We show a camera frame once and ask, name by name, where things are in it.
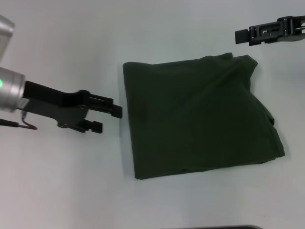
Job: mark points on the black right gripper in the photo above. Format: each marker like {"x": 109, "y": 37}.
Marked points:
{"x": 294, "y": 28}

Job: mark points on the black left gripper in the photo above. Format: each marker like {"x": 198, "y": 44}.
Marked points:
{"x": 59, "y": 105}

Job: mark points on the dark green FREE t-shirt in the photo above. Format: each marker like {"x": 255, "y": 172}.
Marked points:
{"x": 195, "y": 119}

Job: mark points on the dark flat device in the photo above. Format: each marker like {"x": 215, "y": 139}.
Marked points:
{"x": 236, "y": 227}

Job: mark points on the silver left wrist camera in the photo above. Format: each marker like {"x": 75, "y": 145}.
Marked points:
{"x": 4, "y": 33}

